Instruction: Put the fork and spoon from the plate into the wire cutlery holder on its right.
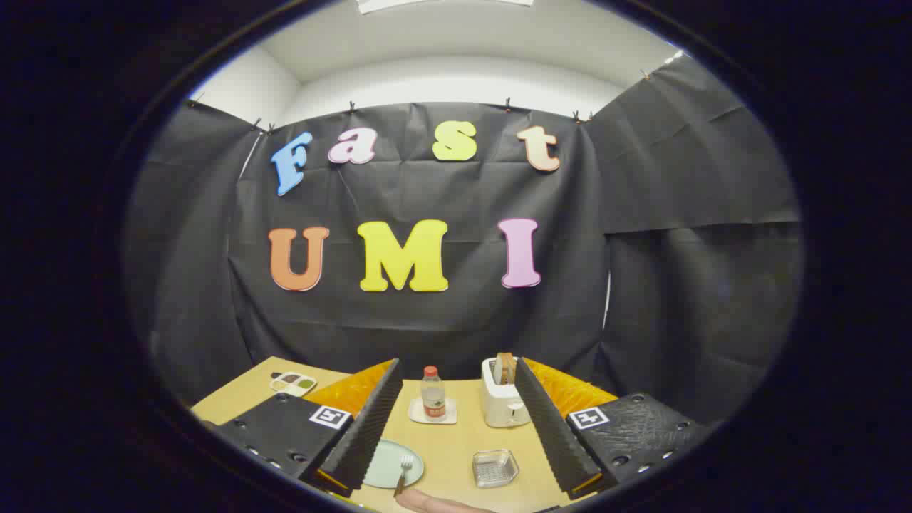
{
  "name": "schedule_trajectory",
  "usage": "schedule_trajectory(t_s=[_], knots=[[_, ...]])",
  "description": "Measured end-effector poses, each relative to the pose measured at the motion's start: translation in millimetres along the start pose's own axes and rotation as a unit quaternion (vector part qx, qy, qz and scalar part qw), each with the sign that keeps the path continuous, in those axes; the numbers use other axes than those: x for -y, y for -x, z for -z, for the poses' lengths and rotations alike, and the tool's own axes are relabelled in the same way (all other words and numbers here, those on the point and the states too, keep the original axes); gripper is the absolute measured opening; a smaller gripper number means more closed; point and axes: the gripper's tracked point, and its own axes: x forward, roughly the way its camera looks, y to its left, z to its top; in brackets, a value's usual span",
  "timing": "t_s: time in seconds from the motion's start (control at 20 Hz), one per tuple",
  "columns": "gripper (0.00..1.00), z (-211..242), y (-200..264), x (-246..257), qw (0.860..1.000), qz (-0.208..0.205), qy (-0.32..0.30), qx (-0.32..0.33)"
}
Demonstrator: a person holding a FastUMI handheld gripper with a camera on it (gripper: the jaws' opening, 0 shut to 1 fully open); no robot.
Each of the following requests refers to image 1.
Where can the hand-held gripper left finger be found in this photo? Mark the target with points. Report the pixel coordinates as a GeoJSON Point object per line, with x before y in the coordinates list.
{"type": "Point", "coordinates": [370, 420]}

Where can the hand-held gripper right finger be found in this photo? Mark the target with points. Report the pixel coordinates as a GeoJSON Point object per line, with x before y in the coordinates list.
{"type": "Point", "coordinates": [545, 420]}

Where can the light green plate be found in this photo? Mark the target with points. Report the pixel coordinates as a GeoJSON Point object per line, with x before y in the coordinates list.
{"type": "Point", "coordinates": [385, 463]}

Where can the white square coaster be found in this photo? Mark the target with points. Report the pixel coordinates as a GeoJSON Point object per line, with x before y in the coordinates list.
{"type": "Point", "coordinates": [417, 415]}

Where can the white toaster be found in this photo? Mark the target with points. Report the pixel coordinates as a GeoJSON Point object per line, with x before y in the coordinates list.
{"type": "Point", "coordinates": [499, 406]}

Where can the clear water bottle red cap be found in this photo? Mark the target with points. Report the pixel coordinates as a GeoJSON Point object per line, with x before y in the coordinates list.
{"type": "Point", "coordinates": [432, 395]}

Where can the toast bread slice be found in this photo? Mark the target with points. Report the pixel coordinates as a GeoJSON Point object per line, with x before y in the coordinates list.
{"type": "Point", "coordinates": [504, 367]}

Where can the white divided sauce dish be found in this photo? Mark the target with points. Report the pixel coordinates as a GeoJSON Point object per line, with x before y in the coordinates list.
{"type": "Point", "coordinates": [292, 383]}

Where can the black backdrop cloth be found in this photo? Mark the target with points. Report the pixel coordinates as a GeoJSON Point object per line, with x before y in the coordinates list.
{"type": "Point", "coordinates": [427, 320]}

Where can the ceiling light panel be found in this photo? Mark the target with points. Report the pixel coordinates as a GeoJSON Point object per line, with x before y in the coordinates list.
{"type": "Point", "coordinates": [442, 4]}

